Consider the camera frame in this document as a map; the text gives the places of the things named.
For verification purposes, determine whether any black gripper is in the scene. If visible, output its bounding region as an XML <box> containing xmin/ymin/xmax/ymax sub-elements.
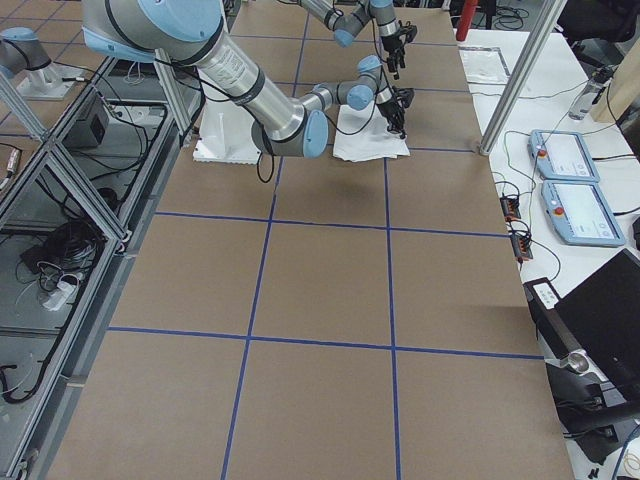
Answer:
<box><xmin>377</xmin><ymin>99</ymin><xmax>407</xmax><ymax>139</ymax></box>
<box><xmin>381</xmin><ymin>32</ymin><xmax>406</xmax><ymax>80</ymax></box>

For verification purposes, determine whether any white long-sleeve printed shirt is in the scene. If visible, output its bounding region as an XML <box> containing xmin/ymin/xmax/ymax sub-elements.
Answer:
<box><xmin>332</xmin><ymin>103</ymin><xmax>410</xmax><ymax>162</ymax></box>

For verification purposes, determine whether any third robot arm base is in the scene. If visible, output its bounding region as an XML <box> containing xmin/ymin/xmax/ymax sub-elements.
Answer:
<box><xmin>1</xmin><ymin>27</ymin><xmax>84</xmax><ymax>100</ymax></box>

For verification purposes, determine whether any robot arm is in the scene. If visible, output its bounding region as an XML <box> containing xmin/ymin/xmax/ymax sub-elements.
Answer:
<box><xmin>82</xmin><ymin>0</ymin><xmax>417</xmax><ymax>158</ymax></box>
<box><xmin>296</xmin><ymin>0</ymin><xmax>417</xmax><ymax>79</ymax></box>

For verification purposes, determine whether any clear plastic sleeve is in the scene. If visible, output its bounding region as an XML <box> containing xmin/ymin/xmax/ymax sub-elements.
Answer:
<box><xmin>459</xmin><ymin>46</ymin><xmax>510</xmax><ymax>85</ymax></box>

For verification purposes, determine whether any red fire extinguisher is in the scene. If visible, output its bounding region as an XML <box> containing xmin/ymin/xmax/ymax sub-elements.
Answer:
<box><xmin>455</xmin><ymin>0</ymin><xmax>479</xmax><ymax>42</ymax></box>

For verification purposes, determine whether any orange circuit board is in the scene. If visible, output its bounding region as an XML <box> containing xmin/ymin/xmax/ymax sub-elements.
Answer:
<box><xmin>510</xmin><ymin>232</ymin><xmax>533</xmax><ymax>264</ymax></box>
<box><xmin>500</xmin><ymin>196</ymin><xmax>522</xmax><ymax>222</ymax></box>

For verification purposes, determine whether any upper blue teach pendant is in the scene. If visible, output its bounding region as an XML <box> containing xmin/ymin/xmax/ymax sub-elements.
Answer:
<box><xmin>528</xmin><ymin>129</ymin><xmax>600</xmax><ymax>183</ymax></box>

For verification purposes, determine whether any blue teach pendant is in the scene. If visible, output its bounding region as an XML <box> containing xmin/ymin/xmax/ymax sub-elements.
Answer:
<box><xmin>541</xmin><ymin>180</ymin><xmax>626</xmax><ymax>247</ymax></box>
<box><xmin>528</xmin><ymin>129</ymin><xmax>600</xmax><ymax>183</ymax></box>

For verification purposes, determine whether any lower blue teach pendant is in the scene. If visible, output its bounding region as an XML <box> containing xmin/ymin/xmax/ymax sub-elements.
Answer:
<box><xmin>541</xmin><ymin>180</ymin><xmax>626</xmax><ymax>247</ymax></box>

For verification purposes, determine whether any black laptop computer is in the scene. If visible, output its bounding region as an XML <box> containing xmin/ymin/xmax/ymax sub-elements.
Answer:
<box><xmin>524</xmin><ymin>249</ymin><xmax>639</xmax><ymax>463</ymax></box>

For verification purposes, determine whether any white power strip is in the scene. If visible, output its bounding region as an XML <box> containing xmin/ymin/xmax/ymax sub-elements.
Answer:
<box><xmin>41</xmin><ymin>275</ymin><xmax>80</xmax><ymax>311</ymax></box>

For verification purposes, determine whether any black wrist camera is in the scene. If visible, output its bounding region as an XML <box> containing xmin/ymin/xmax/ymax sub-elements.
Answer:
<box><xmin>397</xmin><ymin>21</ymin><xmax>418</xmax><ymax>44</ymax></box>
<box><xmin>393</xmin><ymin>87</ymin><xmax>415</xmax><ymax>109</ymax></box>

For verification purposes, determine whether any aluminium frame post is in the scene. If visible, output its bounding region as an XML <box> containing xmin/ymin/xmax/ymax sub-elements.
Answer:
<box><xmin>479</xmin><ymin>0</ymin><xmax>567</xmax><ymax>156</ymax></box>

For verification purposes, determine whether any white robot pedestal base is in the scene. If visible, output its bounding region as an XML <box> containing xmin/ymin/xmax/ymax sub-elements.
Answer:
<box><xmin>193</xmin><ymin>101</ymin><xmax>261</xmax><ymax>165</ymax></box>

